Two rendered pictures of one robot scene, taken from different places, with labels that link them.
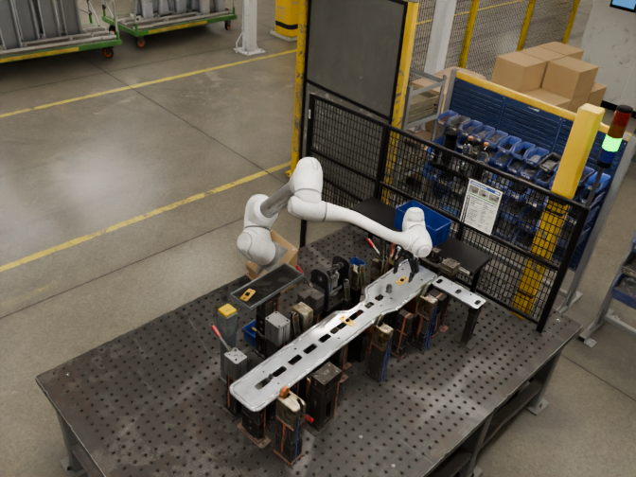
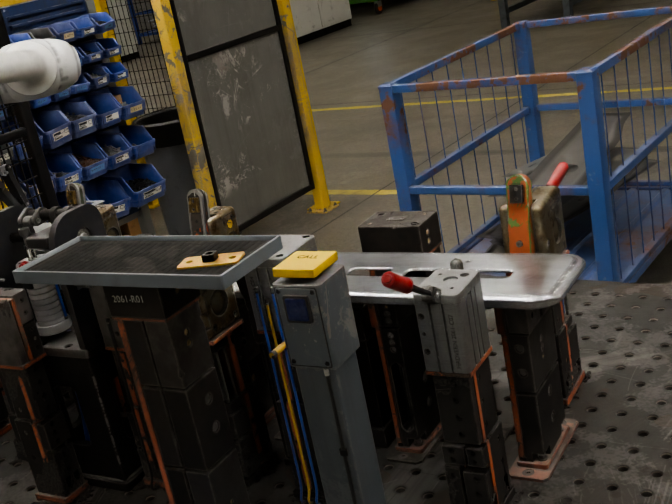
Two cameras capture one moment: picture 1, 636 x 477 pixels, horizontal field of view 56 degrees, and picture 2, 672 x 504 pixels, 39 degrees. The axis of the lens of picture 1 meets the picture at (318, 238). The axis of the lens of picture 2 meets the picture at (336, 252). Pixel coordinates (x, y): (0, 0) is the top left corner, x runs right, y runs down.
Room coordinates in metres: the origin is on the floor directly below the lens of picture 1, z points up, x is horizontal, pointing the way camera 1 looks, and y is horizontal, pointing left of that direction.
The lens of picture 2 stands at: (2.15, 1.49, 1.54)
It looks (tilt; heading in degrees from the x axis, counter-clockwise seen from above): 19 degrees down; 263
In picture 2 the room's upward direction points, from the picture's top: 11 degrees counter-clockwise
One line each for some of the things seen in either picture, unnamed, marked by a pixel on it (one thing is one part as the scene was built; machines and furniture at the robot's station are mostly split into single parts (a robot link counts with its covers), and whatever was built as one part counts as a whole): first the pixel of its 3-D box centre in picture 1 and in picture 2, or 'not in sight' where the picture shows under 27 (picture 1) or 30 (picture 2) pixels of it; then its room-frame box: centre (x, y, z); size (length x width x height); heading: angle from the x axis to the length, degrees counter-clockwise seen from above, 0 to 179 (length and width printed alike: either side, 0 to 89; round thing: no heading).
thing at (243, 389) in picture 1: (345, 324); (199, 268); (2.20, -0.17, 1.00); 1.38 x 0.22 x 0.02; 140
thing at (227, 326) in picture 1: (228, 346); (341, 430); (2.06, 0.39, 0.92); 0.08 x 0.08 x 0.44; 50
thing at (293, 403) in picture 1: (290, 427); (540, 296); (1.65, 0.05, 0.88); 0.15 x 0.11 x 0.36; 50
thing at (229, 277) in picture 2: (268, 285); (143, 259); (2.26, 0.22, 1.16); 0.37 x 0.14 x 0.02; 140
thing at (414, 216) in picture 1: (414, 223); not in sight; (2.57, -0.48, 1.39); 0.13 x 0.11 x 0.16; 9
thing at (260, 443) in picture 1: (254, 413); (533, 367); (1.73, 0.22, 0.84); 0.18 x 0.06 x 0.29; 50
